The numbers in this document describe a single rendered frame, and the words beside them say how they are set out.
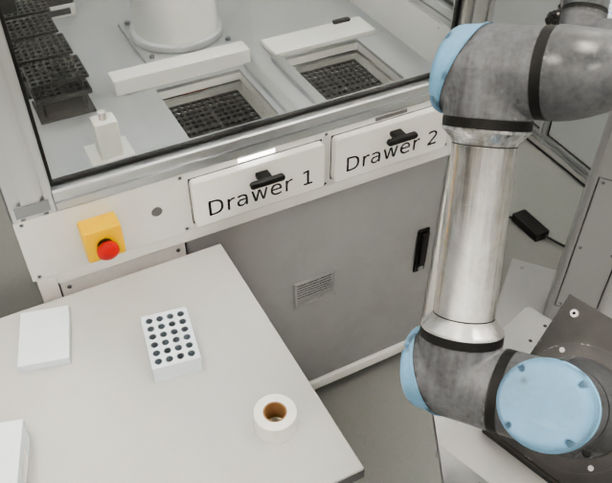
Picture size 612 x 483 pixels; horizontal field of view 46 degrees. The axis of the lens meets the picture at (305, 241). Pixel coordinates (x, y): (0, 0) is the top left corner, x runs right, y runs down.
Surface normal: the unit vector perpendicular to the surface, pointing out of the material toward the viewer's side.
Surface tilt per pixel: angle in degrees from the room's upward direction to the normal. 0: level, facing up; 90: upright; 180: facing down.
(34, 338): 0
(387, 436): 0
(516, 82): 78
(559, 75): 67
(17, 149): 90
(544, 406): 41
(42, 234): 90
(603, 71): 60
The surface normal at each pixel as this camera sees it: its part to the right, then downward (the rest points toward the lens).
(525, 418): -0.38, -0.18
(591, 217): -0.40, 0.62
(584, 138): -0.91, 0.29
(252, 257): 0.47, 0.60
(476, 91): -0.48, 0.16
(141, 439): 0.00, -0.73
